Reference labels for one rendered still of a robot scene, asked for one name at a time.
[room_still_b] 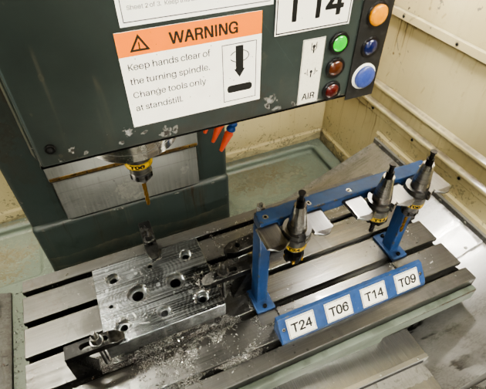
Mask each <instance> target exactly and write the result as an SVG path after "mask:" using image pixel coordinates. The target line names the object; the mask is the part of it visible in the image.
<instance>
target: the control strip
mask: <svg viewBox="0 0 486 389"><path fill-rule="evenodd" d="M394 2H395V0H364V2H363V9H362V13H361V17H360V21H359V28H358V32H357V37H356V44H355V48H354V52H353V59H352V63H351V67H350V71H349V78H348V83H347V87H346V94H345V98H344V100H349V99H352V98H356V97H359V96H365V95H368V94H371V93H372V91H373V85H374V82H375V78H376V73H377V70H378V66H379V64H380V58H381V55H382V51H383V46H384V43H385V39H386V34H387V30H388V27H389V24H390V18H391V15H392V11H393V6H394ZM379 4H384V5H386V6H387V8H388V15H387V17H386V20H385V21H384V22H383V23H382V24H381V25H378V26H374V25H371V24H370V13H371V12H372V10H373V9H374V8H375V7H376V6H377V5H379ZM340 36H345V37H346V38H347V44H346V47H345V49H346V48H347V46H348V45H349V35H348V34H347V33H346V32H338V33H336V34H335V35H334V36H333V37H332V39H331V41H330V44H329V49H330V51H331V52H332V53H333V54H340V53H341V52H343V51H344V50H345V49H343V50H342V51H340V52H336V51H335V50H334V48H333V44H334V42H335V41H336V39H337V38H338V37H340ZM373 39H374V40H376V41H377V48H376V51H375V52H374V53H372V54H371V55H366V54H365V52H364V48H365V46H366V44H367V43H368V42H369V41H370V40H373ZM336 61H340V62H342V64H343V69H342V71H343V70H344V67H345V62H344V60H343V59H342V58H340V57H336V58H334V59H332V60H331V61H330V62H329V63H328V64H327V66H326V75H327V76H328V77H329V78H336V77H337V76H339V75H340V74H341V73H342V71H341V72H340V73H339V74H338V75H336V76H331V75H330V73H329V69H330V66H331V65H332V64H333V63H334V62H336ZM364 66H372V67H373V68H374V69H375V76H374V79H373V81H372V83H371V84H370V85H368V86H366V87H363V88H359V87H358V86H356V84H355V82H354V80H355V77H356V74H357V73H358V72H359V71H360V70H361V69H362V68H363V67H364ZM333 84H336V85H337V86H338V87H339V91H340V84H339V83H338V82H337V81H331V82H329V83H327V84H326V85H325V86H324V88H323V90H322V97H323V98H324V99H325V100H331V99H333V98H335V97H336V96H337V95H338V93H339V91H338V93H337V94H336V95H335V96H334V97H332V98H328V97H326V90H327V89H328V88H329V87H330V86H331V85H333Z"/></svg>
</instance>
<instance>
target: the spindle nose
mask: <svg viewBox="0 0 486 389"><path fill-rule="evenodd" d="M175 139H176V137H175V138H171V139H168V140H162V141H159V142H156V143H152V144H146V145H143V146H139V147H134V148H130V149H126V150H123V151H117V152H114V153H111V154H105V155H101V156H98V157H97V158H99V159H100V160H103V161H108V162H112V163H118V164H129V163H136V162H140V161H145V160H148V159H151V158H153V157H156V156H157V155H159V154H161V153H163V152H164V151H165V150H166V149H167V148H169V147H170V146H171V145H172V143H173V142H174V141H175Z"/></svg>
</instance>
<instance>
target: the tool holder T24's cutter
mask: <svg viewBox="0 0 486 389"><path fill-rule="evenodd" d="M284 253H285V254H284V255H283V258H284V260H285V261H286V262H288V261H290V262H292V265H295V264H299V260H300V259H301V260H303V256H304V250H303V251H301V252H297V253H293V252H290V251H289V250H287V249H285V250H284Z"/></svg>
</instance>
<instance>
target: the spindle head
mask: <svg viewBox="0 0 486 389"><path fill-rule="evenodd" d="M363 2H364V0H353V4H352V8H351V13H350V17H349V23H348V24H343V25H335V26H331V27H326V28H322V29H314V30H309V31H305V32H297V33H292V34H288V35H283V36H276V37H274V28H275V0H274V3H273V4H272V5H263V6H258V7H252V8H243V9H238V10H233V11H227V12H219V13H213V14H208V15H199V16H194V17H188V18H183V19H174V20H168V21H163V22H154V23H149V24H143V25H135V26H129V27H124V28H120V24H119V21H118V17H117V13H116V6H115V2H114V0H0V88H1V90H2V92H3V94H4V96H5V99H6V101H7V103H8V105H9V107H10V109H11V111H12V114H13V116H14V118H15V120H16V122H17V124H18V126H19V129H20V131H21V132H22V135H23V137H24V139H25V142H26V143H27V145H28V147H29V150H30V152H31V154H32V156H33V157H34V158H35V159H36V160H37V161H38V162H39V164H40V167H41V169H42V170H44V169H47V168H51V167H57V166H60V165H64V164H69V163H72V162H76V161H82V160H85V159H89V158H92V157H98V156H101V155H105V154H111V153H114V152H117V151H123V150H126V149H130V148H134V147H139V146H143V145H146V144H152V143H156V142H159V141H162V140H168V139H171V138H175V137H180V136H184V135H188V134H193V133H197V132H200V131H203V130H210V129H213V128H216V127H222V126H225V125H229V124H232V123H238V122H242V121H245V120H250V119H254V118H257V117H263V116H267V115H270V114H274V113H279V112H282V111H286V110H292V109H295V108H299V107H304V106H308V105H312V104H315V103H321V102H324V101H327V100H325V99H324V98H323V97H322V90H323V88H324V86H325V85H326V84H327V83H329V82H331V81H337V82H338V83H339V84H340V91H339V93H338V95H337V96H336V97H335V98H333V99H337V98H340V97H344V96H345V94H346V87H347V83H348V78H349V71H350V67H351V63H352V59H353V52H354V48H355V44H356V37H357V32H358V28H359V21H360V17H361V13H362V9H363ZM259 10H262V51H261V75H260V99H257V100H252V101H248V102H244V103H238V104H235V105H230V106H227V107H221V108H217V109H213V110H208V111H204V112H200V113H194V114H191V115H187V116H183V117H177V118H174V119H169V120H164V121H160V122H156V123H150V124H147V125H143V126H139V127H134V125H133V119H132V116H131V112H130V105H129V102H128V99H127V92H126V88H125V85H124V81H123V75H122V72H121V68H120V61H119V58H118V55H117V50H116V44H115V41H114V37H113V34H114V33H119V32H129V31H133V30H138V29H148V28H153V27H158V26H163V25H172V24H177V23H182V22H191V21H197V20H202V19H210V18H216V17H221V16H226V15H235V14H240V13H245V12H254V11H259ZM338 32H346V33H347V34H348V35H349V45H348V46H347V48H346V49H345V50H344V51H343V52H341V53H340V54H333V53H332V52H331V51H330V49H329V44H330V41H331V39H332V37H333V36H334V35H335V34H336V33H338ZM323 36H326V44H325V49H324V55H323V61H322V70H321V76H320V81H319V92H318V97H317V101H314V102H311V103H304V104H301V105H298V106H297V98H298V90H299V77H300V69H301V61H302V47H303V40H307V39H315V38H319V37H323ZM336 57H340V58H342V59H343V60H344V62H345V67H344V70H343V71H342V73H341V74H340V75H339V76H337V77H336V78H329V77H328V76H327V75H326V66H327V64H328V63H329V62H330V61H331V60H332V59H334V58H336ZM333 99H332V100H333Z"/></svg>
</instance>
